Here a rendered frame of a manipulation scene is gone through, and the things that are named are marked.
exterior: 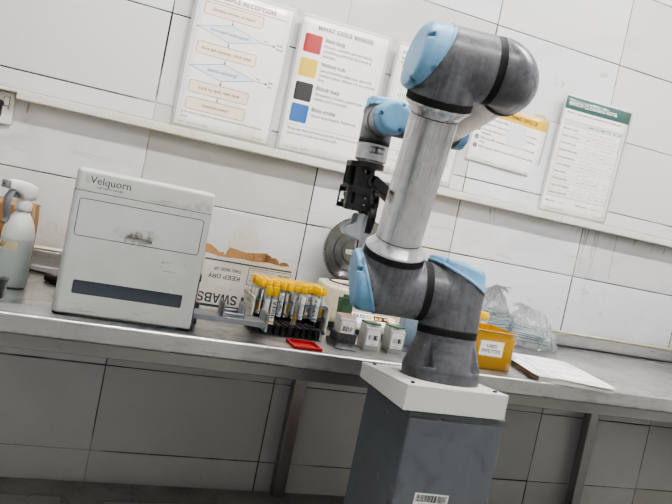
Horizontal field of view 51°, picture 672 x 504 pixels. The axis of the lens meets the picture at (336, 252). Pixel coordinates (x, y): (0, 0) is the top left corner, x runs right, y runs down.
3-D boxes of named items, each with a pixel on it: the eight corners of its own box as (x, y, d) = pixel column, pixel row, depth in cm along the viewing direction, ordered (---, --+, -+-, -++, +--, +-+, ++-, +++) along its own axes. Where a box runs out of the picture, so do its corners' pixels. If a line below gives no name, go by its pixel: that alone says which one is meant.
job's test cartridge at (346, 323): (337, 341, 169) (342, 315, 169) (331, 336, 173) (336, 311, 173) (352, 343, 170) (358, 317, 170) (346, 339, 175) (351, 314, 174)
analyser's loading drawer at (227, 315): (174, 319, 152) (179, 295, 151) (171, 313, 158) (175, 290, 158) (266, 332, 159) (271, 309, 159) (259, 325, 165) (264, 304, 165)
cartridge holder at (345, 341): (335, 348, 167) (338, 333, 166) (325, 340, 175) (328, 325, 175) (357, 351, 168) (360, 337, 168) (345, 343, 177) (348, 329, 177)
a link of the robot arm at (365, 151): (382, 149, 173) (394, 148, 165) (378, 167, 173) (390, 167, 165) (353, 142, 171) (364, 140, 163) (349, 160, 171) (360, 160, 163)
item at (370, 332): (362, 349, 173) (368, 322, 172) (356, 345, 177) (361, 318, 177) (377, 351, 174) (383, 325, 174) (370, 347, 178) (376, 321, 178)
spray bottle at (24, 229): (-18, 286, 155) (2, 177, 154) (-13, 280, 163) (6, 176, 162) (23, 292, 158) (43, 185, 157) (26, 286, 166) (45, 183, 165)
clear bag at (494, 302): (467, 340, 225) (479, 283, 225) (431, 327, 240) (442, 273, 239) (521, 345, 240) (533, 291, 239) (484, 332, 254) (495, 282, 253)
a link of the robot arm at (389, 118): (431, 105, 154) (416, 110, 164) (381, 94, 152) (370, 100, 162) (424, 141, 154) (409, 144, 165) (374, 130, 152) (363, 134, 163)
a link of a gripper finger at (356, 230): (338, 248, 168) (346, 210, 168) (362, 253, 170) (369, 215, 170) (342, 249, 165) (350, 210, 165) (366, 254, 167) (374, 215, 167)
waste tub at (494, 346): (464, 366, 178) (472, 327, 177) (440, 353, 190) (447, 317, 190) (509, 373, 182) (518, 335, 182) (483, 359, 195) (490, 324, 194)
